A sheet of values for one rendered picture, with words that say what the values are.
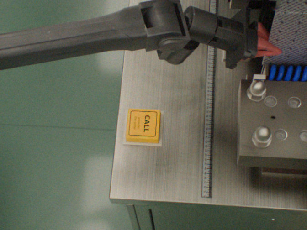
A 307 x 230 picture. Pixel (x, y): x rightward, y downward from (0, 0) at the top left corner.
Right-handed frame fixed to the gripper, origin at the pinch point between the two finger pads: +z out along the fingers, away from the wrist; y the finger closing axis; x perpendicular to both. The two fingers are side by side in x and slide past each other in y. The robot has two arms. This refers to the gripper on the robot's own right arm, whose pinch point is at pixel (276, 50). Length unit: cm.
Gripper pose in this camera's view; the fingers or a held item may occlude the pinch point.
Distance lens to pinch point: 118.9
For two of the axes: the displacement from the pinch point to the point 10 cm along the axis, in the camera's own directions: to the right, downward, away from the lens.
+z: 9.0, 2.3, 3.7
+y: -0.7, 9.2, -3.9
